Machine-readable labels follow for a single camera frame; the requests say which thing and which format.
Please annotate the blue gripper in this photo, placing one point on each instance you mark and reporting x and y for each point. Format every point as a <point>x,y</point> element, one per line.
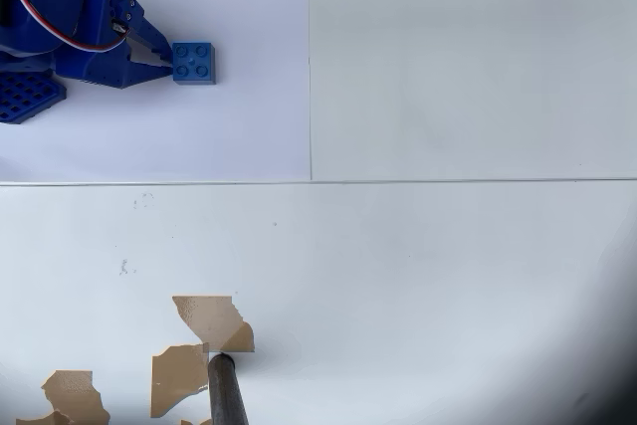
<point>106,68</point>

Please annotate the blue lego brick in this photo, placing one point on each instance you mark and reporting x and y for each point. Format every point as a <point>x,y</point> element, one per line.
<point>195,63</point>

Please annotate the blue grid robot base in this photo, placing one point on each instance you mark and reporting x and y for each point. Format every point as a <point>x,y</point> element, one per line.
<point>25,96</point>

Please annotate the tan torn tape piece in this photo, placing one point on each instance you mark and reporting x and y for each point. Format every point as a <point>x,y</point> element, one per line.
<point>74,395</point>
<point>45,419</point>
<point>211,320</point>
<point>174,380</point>
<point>196,421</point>

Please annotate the dark metal pole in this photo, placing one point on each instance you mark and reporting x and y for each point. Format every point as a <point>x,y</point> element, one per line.
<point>226,390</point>

